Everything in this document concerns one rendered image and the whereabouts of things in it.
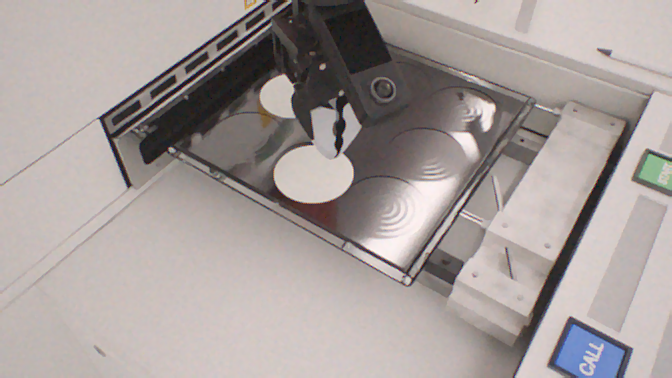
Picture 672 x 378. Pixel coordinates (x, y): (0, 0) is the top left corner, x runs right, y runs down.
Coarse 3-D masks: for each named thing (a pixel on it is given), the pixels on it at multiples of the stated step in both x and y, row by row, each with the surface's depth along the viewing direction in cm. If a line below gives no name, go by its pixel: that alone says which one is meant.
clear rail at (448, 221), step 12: (528, 108) 80; (516, 120) 78; (504, 132) 77; (516, 132) 78; (504, 144) 75; (492, 156) 74; (480, 168) 72; (480, 180) 71; (468, 192) 70; (456, 204) 68; (444, 216) 67; (456, 216) 67; (444, 228) 66; (432, 240) 65; (420, 252) 64; (420, 264) 63; (408, 276) 62
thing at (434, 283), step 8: (424, 272) 68; (416, 280) 71; (424, 280) 70; (432, 280) 69; (440, 280) 68; (432, 288) 70; (440, 288) 69; (448, 288) 68; (448, 296) 69; (528, 320) 64; (520, 336) 65
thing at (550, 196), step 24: (552, 144) 78; (576, 144) 78; (552, 168) 75; (576, 168) 75; (600, 168) 75; (528, 192) 73; (552, 192) 73; (576, 192) 73; (528, 216) 70; (552, 216) 70; (576, 216) 70; (504, 264) 65; (456, 312) 63; (480, 312) 61; (504, 336) 61
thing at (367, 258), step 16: (192, 160) 73; (208, 176) 73; (224, 176) 71; (240, 192) 70; (256, 192) 70; (272, 208) 68; (288, 208) 68; (304, 224) 66; (336, 240) 65; (352, 256) 64; (368, 256) 63; (384, 272) 62; (400, 272) 62
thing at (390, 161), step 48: (240, 96) 82; (432, 96) 82; (480, 96) 82; (192, 144) 76; (240, 144) 76; (288, 144) 76; (384, 144) 76; (432, 144) 76; (480, 144) 76; (384, 192) 70; (432, 192) 70; (384, 240) 65
